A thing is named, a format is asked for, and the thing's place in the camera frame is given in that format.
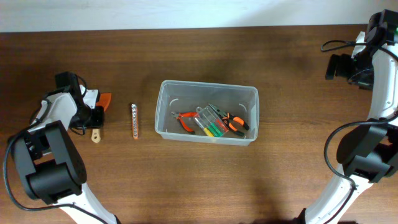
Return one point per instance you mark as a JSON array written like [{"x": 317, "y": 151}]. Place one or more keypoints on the orange scraper wooden handle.
[{"x": 104, "y": 101}]

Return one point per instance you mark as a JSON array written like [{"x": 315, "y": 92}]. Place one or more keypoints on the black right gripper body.
[{"x": 359, "y": 70}]

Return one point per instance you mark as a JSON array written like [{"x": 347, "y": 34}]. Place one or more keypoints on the clear plastic container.
[{"x": 181, "y": 97}]

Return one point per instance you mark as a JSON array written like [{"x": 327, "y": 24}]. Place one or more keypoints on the red small cutting pliers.
[{"x": 180, "y": 117}]

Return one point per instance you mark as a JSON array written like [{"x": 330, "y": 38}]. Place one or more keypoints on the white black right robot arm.
[{"x": 361, "y": 153}]

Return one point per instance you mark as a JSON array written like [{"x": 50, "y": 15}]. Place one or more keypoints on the orange black long-nose pliers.
[{"x": 228, "y": 119}]

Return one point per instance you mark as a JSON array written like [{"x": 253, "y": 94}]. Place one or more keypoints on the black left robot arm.
[{"x": 48, "y": 164}]

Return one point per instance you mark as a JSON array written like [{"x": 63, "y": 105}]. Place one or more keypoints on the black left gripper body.
[{"x": 90, "y": 117}]

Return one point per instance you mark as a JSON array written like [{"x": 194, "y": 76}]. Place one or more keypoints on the orange socket bit holder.
[{"x": 135, "y": 129}]

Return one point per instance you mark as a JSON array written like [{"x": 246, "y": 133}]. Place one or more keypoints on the clear screwdriver set case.
[{"x": 209, "y": 122}]

